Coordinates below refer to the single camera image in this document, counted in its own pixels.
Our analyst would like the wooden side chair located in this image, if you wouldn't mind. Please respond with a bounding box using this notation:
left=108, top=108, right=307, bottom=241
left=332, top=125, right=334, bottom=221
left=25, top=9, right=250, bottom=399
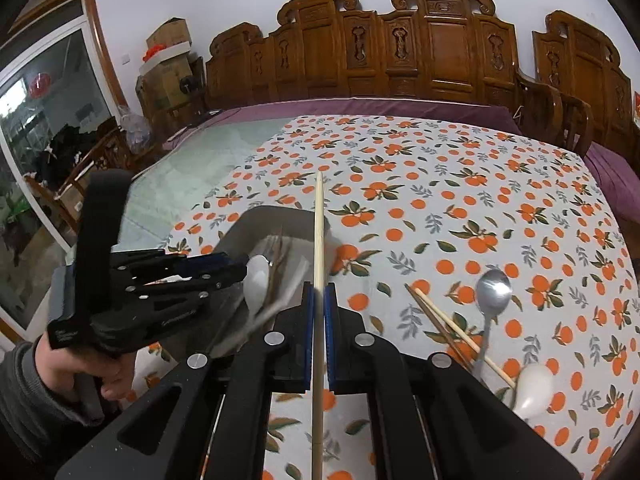
left=24, top=125, right=132, bottom=242

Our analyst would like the light wooden chopstick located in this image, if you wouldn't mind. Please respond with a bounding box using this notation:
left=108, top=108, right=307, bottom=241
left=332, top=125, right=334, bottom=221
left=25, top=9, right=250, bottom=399
left=412, top=287, right=517, bottom=388
left=309, top=171, right=326, bottom=480

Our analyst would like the orange print tablecloth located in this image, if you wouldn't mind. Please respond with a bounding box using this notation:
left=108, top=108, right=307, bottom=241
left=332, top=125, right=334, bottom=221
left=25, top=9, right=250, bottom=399
left=125, top=115, right=640, bottom=480

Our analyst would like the white plastic spoon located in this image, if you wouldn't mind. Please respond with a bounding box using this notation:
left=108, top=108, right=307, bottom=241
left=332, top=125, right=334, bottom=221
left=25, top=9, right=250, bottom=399
left=242, top=255, right=273, bottom=318
left=510, top=362, right=556, bottom=421

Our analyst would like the small cardboard box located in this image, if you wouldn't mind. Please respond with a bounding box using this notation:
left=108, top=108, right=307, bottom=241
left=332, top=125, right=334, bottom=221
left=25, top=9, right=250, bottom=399
left=145, top=17, right=193, bottom=54

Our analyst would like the black cable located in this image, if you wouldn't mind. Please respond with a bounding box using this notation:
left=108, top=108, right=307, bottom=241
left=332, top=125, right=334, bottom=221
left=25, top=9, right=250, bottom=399
left=167, top=109, right=226, bottom=143

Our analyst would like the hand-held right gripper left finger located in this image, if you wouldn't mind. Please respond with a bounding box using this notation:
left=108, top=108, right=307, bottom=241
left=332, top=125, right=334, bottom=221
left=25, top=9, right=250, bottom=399
left=54, top=280, right=317, bottom=480

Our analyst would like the large cardboard box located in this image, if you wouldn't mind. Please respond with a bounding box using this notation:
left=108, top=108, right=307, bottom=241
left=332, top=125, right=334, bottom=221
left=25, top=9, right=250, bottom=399
left=136, top=55, right=202, bottom=112

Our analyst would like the clear plastic bag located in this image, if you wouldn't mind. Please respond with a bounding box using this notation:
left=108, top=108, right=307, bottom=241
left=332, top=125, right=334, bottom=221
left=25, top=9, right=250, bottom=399
left=119, top=110, right=152, bottom=157

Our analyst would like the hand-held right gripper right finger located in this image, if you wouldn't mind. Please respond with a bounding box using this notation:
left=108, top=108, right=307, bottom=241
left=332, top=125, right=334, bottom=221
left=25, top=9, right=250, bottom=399
left=322, top=282, right=583, bottom=480

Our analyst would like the glass sliding door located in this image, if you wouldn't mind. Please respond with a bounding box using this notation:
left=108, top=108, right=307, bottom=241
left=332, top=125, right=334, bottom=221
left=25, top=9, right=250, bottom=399
left=0, top=27, right=122, bottom=343

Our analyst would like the long purple seat cushion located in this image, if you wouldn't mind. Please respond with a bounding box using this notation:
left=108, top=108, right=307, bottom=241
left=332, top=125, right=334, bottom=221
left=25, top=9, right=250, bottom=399
left=200, top=97, right=522, bottom=137

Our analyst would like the metal spoon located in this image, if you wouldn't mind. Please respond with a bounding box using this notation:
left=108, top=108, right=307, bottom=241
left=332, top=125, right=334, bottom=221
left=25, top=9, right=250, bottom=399
left=472, top=268, right=513, bottom=381

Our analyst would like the person's left hand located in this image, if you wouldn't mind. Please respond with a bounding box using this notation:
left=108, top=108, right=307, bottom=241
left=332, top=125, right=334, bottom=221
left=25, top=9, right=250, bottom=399
left=36, top=335, right=137, bottom=411

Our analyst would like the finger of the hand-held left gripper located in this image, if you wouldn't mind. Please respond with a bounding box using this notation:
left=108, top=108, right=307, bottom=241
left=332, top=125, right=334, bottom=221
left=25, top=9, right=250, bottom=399
left=111, top=249, right=249, bottom=283
left=125, top=267, right=249, bottom=313

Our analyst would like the carved wooden sofa bench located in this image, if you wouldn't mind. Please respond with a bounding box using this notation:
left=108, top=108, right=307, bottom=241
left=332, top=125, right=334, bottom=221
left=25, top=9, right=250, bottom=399
left=205, top=0, right=566, bottom=128

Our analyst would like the rectangular metal tray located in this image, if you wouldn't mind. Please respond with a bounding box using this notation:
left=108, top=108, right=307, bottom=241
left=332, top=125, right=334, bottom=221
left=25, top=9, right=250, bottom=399
left=205, top=205, right=333, bottom=361

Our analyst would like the carved wooden armchair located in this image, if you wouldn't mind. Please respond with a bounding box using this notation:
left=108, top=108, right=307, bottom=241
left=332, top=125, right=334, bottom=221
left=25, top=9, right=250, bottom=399
left=517, top=10, right=640, bottom=161

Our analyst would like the short purple seat cushion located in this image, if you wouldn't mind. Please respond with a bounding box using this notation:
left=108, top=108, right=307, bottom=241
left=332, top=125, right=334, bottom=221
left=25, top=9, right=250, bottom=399
left=582, top=142, right=640, bottom=222

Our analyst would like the brown chopstick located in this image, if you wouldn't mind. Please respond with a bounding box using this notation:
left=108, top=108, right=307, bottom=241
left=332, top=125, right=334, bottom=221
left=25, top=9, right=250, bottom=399
left=264, top=229, right=290, bottom=306
left=405, top=284, right=473, bottom=373

